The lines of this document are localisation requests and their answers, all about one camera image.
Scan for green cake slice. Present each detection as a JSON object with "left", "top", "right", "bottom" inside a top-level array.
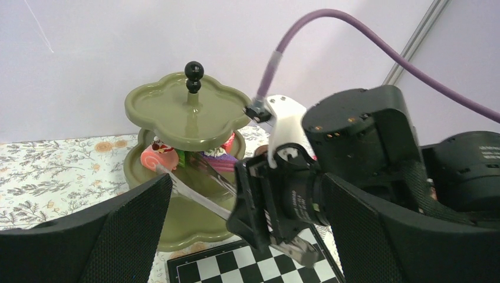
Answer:
[{"left": 175, "top": 149, "right": 185, "bottom": 167}]

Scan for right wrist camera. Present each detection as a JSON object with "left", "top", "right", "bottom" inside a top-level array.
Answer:
[{"left": 244, "top": 95, "right": 310, "bottom": 169}]

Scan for pink cake slice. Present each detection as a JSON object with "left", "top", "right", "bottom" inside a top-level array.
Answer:
[{"left": 221, "top": 132, "right": 235, "bottom": 154}]

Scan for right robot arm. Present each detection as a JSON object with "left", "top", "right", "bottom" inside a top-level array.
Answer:
[{"left": 226, "top": 85, "right": 499, "bottom": 249}]

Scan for pink swirl roll cake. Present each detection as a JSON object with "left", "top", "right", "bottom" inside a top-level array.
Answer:
[{"left": 140, "top": 144, "right": 179, "bottom": 171}]

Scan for black white chessboard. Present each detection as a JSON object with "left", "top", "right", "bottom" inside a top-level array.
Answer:
[{"left": 167, "top": 226, "right": 345, "bottom": 283}]

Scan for green three-tier dessert stand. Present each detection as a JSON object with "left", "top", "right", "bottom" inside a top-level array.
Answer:
[{"left": 123, "top": 61, "right": 250, "bottom": 252}]

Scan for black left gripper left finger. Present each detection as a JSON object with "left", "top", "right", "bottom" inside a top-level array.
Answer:
[{"left": 1, "top": 174, "right": 173, "bottom": 282}]

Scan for metal serving tongs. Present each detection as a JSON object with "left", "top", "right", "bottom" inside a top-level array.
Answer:
[{"left": 150, "top": 152, "right": 320, "bottom": 268}]

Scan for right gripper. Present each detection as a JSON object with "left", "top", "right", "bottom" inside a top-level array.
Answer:
[{"left": 235, "top": 85, "right": 422, "bottom": 240}]

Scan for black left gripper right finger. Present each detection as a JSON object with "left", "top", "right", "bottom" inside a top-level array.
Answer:
[{"left": 321, "top": 174, "right": 499, "bottom": 282}]

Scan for purple cake slice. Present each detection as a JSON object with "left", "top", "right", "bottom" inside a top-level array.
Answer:
[{"left": 202, "top": 153, "right": 238, "bottom": 172}]

